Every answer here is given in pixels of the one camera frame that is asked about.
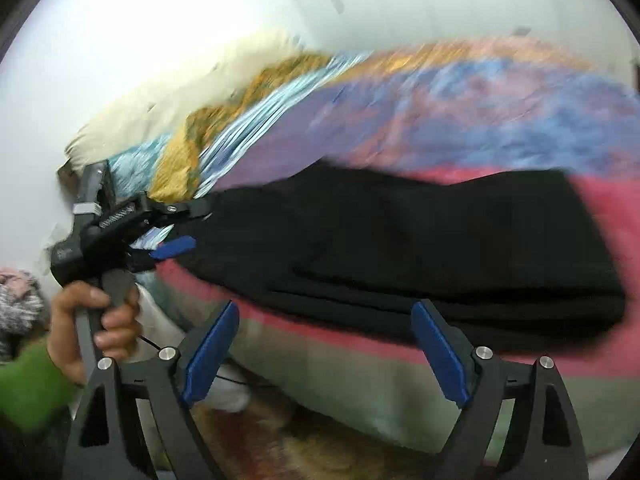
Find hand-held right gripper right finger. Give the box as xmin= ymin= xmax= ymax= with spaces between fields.
xmin=410 ymin=299 xmax=591 ymax=480

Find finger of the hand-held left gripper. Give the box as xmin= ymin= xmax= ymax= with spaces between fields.
xmin=144 ymin=193 xmax=217 ymax=222
xmin=126 ymin=235 xmax=197 ymax=267

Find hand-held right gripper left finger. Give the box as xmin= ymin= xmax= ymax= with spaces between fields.
xmin=62 ymin=300 xmax=241 ymax=480

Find black pants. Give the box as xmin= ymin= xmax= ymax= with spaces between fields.
xmin=167 ymin=157 xmax=629 ymax=357

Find person's left forearm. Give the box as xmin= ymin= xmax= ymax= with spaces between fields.
xmin=0 ymin=337 xmax=85 ymax=435

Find person's left hand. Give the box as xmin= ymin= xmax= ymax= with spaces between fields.
xmin=48 ymin=280 xmax=144 ymax=387

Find yellow floral blanket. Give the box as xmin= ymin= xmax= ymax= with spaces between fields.
xmin=147 ymin=52 xmax=334 ymax=204

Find teal patterned pillow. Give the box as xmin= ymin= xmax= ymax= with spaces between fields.
xmin=107 ymin=132 xmax=174 ymax=197

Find pink grey knitted cloth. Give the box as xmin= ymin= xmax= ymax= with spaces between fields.
xmin=0 ymin=267 xmax=47 ymax=362

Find cream padded headboard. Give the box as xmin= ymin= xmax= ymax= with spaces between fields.
xmin=64 ymin=27 xmax=312 ymax=172

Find light blue striped sheet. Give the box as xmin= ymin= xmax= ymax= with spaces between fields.
xmin=192 ymin=51 xmax=375 ymax=199

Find patterned rug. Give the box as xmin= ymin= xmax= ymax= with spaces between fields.
xmin=150 ymin=385 xmax=453 ymax=480

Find colourful patchwork quilt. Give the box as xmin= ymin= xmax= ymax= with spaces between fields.
xmin=135 ymin=40 xmax=640 ymax=463

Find white wardrobe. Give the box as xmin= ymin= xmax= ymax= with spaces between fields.
xmin=267 ymin=0 xmax=556 ymax=53

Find black cable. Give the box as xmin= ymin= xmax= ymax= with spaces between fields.
xmin=139 ymin=334 xmax=281 ymax=390

